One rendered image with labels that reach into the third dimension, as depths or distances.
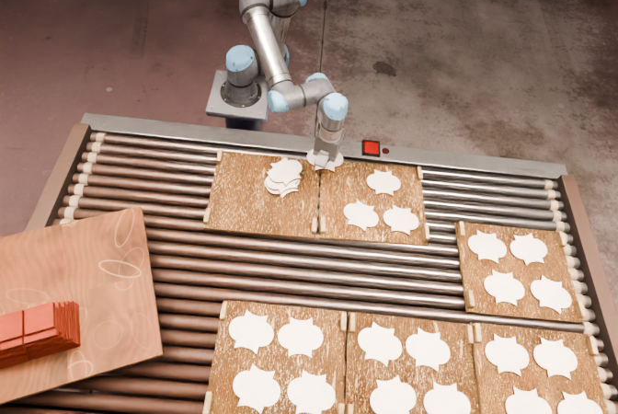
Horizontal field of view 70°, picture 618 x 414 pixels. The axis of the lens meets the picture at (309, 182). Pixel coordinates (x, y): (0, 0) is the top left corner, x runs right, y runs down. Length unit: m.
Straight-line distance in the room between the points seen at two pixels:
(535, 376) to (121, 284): 1.34
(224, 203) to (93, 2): 2.89
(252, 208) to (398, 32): 2.68
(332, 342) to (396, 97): 2.31
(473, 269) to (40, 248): 1.46
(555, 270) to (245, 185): 1.20
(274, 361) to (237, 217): 0.52
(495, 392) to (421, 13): 3.35
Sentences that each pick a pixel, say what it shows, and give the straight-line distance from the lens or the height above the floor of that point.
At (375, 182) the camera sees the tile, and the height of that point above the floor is 0.95.
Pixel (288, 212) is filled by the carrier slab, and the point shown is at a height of 0.94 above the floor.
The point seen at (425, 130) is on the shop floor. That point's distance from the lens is 3.30.
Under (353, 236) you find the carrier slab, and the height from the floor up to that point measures 0.94.
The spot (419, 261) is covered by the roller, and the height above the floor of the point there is 0.91.
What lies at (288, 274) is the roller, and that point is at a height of 0.92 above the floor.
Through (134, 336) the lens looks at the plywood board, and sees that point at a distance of 1.43.
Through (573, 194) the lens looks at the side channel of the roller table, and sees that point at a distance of 2.09.
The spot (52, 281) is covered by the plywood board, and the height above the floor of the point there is 1.04.
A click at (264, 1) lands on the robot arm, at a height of 1.47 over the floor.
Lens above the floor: 2.39
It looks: 57 degrees down
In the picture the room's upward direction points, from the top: 9 degrees clockwise
